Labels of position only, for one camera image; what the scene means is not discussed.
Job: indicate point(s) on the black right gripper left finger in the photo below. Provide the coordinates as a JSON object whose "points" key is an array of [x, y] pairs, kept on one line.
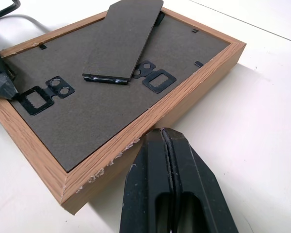
{"points": [[145, 184]]}

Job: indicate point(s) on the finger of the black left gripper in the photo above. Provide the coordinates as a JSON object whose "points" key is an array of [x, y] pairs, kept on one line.
{"points": [[1, 83]]}

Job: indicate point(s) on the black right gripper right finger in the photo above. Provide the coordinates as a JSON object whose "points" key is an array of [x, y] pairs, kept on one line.
{"points": [[198, 184]]}

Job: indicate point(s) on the wooden picture frame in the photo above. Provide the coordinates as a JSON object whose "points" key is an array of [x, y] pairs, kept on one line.
{"points": [[92, 114]]}

